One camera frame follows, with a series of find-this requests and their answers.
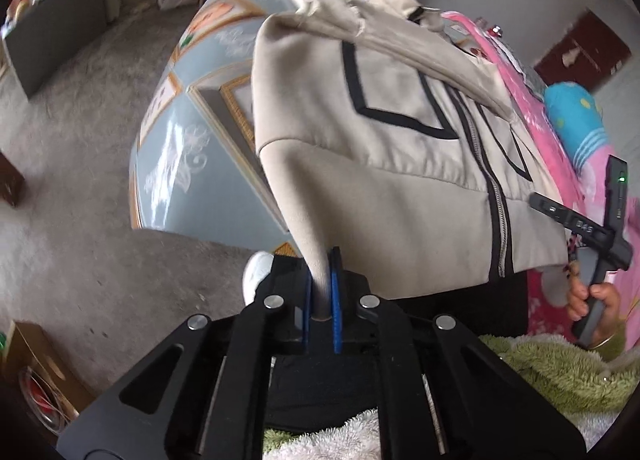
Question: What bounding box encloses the beige zip jacket black trim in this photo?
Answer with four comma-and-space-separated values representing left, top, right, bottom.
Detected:
250, 0, 576, 323

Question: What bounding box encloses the person's right hand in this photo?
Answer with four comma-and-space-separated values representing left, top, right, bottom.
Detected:
567, 265, 626, 343

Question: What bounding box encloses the blue dotted pillow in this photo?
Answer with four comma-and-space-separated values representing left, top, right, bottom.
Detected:
544, 82, 616, 176

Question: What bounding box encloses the dark red cabinet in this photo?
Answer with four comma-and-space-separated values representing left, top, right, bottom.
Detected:
535, 10, 631, 94

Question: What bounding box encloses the white shoe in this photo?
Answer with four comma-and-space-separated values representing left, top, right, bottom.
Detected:
242, 251, 275, 306

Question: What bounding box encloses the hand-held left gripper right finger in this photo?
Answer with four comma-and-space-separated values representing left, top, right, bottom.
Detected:
330, 247, 586, 460

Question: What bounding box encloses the cardboard box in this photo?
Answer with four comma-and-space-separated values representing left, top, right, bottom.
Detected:
15, 320, 96, 411

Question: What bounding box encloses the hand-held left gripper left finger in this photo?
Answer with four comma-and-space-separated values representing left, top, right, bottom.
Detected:
57, 253, 313, 460

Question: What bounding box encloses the green white fuzzy garment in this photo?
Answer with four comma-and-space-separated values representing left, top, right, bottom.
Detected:
262, 333, 640, 460

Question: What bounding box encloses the pink printed blanket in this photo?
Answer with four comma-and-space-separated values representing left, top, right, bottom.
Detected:
442, 10, 640, 341

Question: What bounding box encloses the grey low cabinet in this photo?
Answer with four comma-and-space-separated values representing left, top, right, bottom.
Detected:
0, 0, 108, 98

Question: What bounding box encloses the blue printed tablecloth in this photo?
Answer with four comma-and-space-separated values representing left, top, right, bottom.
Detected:
129, 0, 321, 258

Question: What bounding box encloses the brown wooden box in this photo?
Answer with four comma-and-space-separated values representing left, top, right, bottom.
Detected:
0, 150, 26, 206

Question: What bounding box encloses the clear round container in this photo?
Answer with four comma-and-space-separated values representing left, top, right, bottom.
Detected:
20, 365, 76, 436

